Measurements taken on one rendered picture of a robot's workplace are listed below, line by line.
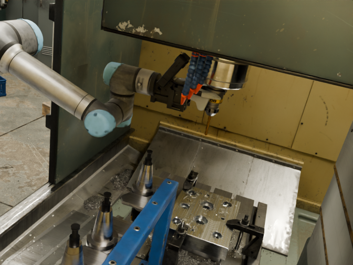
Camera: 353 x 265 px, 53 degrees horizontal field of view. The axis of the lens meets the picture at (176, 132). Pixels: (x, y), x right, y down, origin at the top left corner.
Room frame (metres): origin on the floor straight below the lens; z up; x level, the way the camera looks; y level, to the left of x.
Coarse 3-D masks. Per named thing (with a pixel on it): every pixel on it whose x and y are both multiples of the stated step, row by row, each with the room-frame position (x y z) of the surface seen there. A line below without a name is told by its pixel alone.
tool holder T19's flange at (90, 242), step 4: (92, 228) 0.58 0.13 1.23; (116, 232) 0.58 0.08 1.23; (88, 236) 0.56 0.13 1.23; (116, 236) 0.57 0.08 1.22; (88, 240) 0.55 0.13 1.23; (92, 240) 0.55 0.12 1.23; (112, 240) 0.56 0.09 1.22; (116, 240) 0.57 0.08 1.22; (88, 244) 0.54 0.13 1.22; (92, 244) 0.54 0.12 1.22; (96, 244) 0.54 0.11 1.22; (100, 244) 0.54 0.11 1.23; (104, 244) 0.54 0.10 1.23; (108, 244) 0.55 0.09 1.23; (112, 244) 0.55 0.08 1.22; (92, 248) 0.54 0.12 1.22; (96, 248) 0.54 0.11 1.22; (100, 248) 0.54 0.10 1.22; (104, 248) 0.54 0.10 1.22; (108, 248) 0.54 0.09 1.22; (108, 252) 0.54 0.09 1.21
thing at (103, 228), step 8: (104, 216) 0.55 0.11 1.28; (112, 216) 0.57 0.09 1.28; (96, 224) 0.56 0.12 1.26; (104, 224) 0.55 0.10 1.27; (112, 224) 0.57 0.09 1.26; (96, 232) 0.55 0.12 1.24; (104, 232) 0.55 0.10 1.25; (112, 232) 0.56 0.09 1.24; (96, 240) 0.55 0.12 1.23; (104, 240) 0.55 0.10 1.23
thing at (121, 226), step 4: (116, 220) 0.63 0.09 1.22; (120, 220) 0.64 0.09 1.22; (124, 220) 0.64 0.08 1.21; (116, 224) 0.62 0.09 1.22; (120, 224) 0.62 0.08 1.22; (124, 224) 0.63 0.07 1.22; (128, 224) 0.63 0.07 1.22; (116, 228) 0.61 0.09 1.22; (120, 228) 0.61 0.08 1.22; (124, 228) 0.61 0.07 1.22; (120, 232) 0.60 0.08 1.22; (124, 232) 0.60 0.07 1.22; (120, 236) 0.59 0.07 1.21
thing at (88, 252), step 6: (84, 246) 0.54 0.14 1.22; (84, 252) 0.52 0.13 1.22; (90, 252) 0.53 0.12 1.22; (96, 252) 0.53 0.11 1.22; (102, 252) 0.53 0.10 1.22; (84, 258) 0.51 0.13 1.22; (90, 258) 0.51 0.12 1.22; (96, 258) 0.51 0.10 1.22; (102, 258) 0.52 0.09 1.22; (90, 264) 0.50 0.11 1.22; (96, 264) 0.50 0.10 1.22
